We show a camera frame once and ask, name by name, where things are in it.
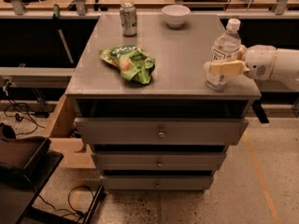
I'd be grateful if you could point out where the wooden box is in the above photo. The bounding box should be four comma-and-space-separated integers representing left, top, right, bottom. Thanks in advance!
43, 95, 95, 169

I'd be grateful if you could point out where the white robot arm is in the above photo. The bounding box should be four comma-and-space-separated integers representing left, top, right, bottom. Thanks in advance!
204, 45, 299, 91

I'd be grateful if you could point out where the white ceramic bowl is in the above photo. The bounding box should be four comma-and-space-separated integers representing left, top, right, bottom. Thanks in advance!
162, 5, 191, 28

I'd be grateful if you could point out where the grey drawer cabinet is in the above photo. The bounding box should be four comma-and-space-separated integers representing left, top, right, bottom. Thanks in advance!
65, 12, 261, 191

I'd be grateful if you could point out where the black cable on floor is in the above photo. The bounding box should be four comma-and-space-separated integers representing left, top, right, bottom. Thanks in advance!
2, 81, 47, 137

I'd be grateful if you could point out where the silver soda can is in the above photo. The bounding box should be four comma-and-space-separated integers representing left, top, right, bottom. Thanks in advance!
120, 2, 137, 36

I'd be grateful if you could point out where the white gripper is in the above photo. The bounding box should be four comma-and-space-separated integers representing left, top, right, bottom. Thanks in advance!
204, 45, 277, 80

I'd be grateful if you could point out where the green chip bag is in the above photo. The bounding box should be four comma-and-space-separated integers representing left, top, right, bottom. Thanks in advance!
99, 45, 155, 85

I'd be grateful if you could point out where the black office chair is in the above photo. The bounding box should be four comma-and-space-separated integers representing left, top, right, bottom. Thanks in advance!
0, 123, 106, 224

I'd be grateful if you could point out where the clear plastic water bottle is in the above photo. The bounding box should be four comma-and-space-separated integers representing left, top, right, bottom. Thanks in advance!
206, 19, 241, 91

